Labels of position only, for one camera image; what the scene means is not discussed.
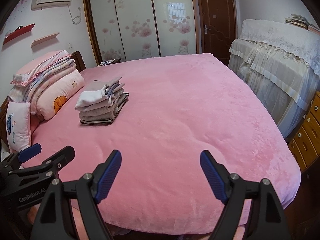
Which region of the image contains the wooden drawer cabinet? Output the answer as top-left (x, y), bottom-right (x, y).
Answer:
top-left (287, 97), bottom-right (320, 173)

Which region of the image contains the stack of books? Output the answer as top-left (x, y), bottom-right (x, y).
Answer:
top-left (284, 13), bottom-right (320, 34)

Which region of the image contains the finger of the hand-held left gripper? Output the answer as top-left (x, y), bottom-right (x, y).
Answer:
top-left (11, 145), bottom-right (75, 178)
top-left (0, 143), bottom-right (42, 174)

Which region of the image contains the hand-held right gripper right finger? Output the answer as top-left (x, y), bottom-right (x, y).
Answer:
top-left (199, 150), bottom-right (292, 240)

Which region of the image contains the colour-block striped knit sweater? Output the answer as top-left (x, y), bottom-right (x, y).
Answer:
top-left (74, 77), bottom-right (125, 110)

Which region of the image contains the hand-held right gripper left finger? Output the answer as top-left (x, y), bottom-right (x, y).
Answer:
top-left (29, 149), bottom-right (122, 240)

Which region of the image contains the small white embroidered pillow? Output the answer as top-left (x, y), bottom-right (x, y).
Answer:
top-left (5, 101), bottom-right (32, 152)

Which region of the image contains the pink fleece bed blanket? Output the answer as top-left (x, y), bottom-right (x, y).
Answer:
top-left (29, 52), bottom-right (302, 232)

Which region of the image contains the pink frilled pillow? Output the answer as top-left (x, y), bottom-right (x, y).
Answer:
top-left (10, 50), bottom-right (72, 87)

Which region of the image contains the dark wooden headboard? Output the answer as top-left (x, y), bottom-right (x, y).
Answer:
top-left (70, 51), bottom-right (87, 72)

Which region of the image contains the floral sliding door wardrobe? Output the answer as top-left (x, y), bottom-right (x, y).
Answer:
top-left (82, 0), bottom-right (198, 67)

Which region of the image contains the white air conditioner cable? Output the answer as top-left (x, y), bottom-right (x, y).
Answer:
top-left (68, 5), bottom-right (82, 25)

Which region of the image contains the red wall shelf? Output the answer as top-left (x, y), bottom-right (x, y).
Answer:
top-left (2, 23), bottom-right (35, 45)

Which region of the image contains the pink wall shelf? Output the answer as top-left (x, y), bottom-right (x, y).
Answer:
top-left (31, 32), bottom-right (60, 47)

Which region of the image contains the brown wooden door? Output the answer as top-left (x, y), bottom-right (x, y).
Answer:
top-left (195, 0), bottom-right (237, 67)

